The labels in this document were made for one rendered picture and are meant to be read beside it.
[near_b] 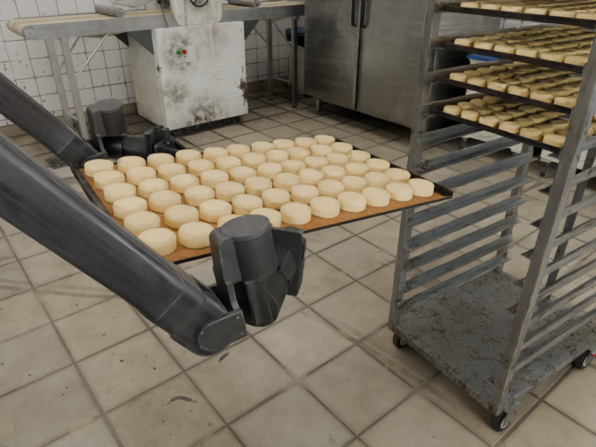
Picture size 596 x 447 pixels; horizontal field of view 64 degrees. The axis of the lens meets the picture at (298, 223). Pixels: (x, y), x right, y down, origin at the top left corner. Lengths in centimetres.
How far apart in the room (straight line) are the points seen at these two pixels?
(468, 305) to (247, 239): 157
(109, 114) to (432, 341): 130
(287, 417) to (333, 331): 46
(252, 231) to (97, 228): 16
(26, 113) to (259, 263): 60
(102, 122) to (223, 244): 59
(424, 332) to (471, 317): 21
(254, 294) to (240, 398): 125
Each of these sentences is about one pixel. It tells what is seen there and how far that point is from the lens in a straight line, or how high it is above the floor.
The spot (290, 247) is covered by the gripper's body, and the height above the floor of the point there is 101.
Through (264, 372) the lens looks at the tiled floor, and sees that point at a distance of 186.
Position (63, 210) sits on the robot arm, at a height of 115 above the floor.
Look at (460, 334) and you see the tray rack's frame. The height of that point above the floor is 15.
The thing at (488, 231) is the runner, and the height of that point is 41.
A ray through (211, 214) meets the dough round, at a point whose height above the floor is 100.
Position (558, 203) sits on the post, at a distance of 126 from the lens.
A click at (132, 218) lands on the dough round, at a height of 102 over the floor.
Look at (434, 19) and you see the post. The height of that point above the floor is 120.
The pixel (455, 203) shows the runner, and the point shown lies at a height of 60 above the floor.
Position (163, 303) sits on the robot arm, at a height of 104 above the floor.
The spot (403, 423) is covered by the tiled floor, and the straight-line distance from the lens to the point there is 175.
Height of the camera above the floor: 135
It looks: 29 degrees down
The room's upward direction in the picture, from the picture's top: straight up
